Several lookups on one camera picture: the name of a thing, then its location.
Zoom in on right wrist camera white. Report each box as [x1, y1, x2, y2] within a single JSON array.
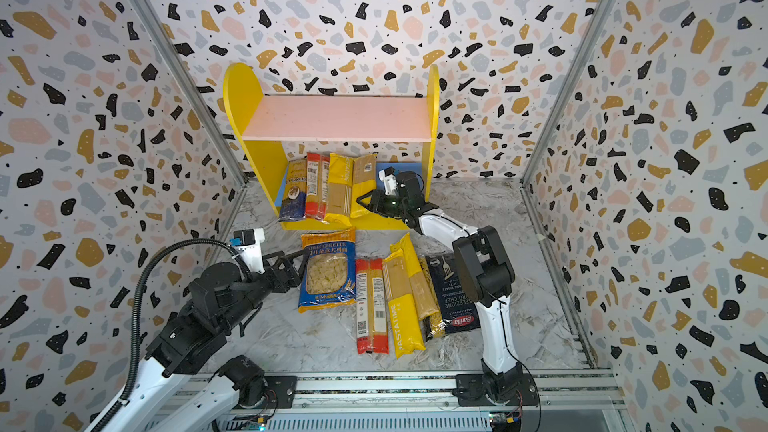
[[378, 167, 398, 197]]

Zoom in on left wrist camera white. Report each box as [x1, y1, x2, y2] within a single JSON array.
[[231, 228, 265, 274]]

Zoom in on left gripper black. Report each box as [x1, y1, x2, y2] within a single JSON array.
[[221, 245, 310, 332]]

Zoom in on red spaghetti pack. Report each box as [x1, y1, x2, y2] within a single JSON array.
[[305, 153, 330, 222], [356, 259, 389, 354]]

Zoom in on blue orange orecchiette bag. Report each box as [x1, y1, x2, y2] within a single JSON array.
[[298, 228, 356, 313]]

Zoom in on yellow spaghetti pack on floor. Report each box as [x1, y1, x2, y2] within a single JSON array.
[[390, 233, 439, 320]]

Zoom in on dark penne pasta bag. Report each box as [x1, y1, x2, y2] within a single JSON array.
[[420, 254, 480, 341]]

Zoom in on yellow spaghetti pack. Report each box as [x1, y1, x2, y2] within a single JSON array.
[[390, 233, 439, 320], [383, 250, 425, 359], [350, 154, 377, 219], [325, 153, 354, 227]]

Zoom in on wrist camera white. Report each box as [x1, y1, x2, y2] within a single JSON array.
[[231, 228, 265, 274], [378, 167, 398, 197]]

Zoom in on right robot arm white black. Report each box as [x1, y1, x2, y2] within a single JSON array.
[[357, 167, 530, 405]]

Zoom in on blue yellow pasta bag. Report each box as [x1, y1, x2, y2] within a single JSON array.
[[278, 159, 307, 222]]

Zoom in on yellow shelf pink blue boards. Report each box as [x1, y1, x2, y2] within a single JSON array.
[[222, 63, 441, 214]]

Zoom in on yellow spaghetti pack bottom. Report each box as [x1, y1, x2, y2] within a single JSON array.
[[383, 250, 425, 359]]

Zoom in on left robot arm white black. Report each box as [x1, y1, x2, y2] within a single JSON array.
[[88, 251, 308, 431]]

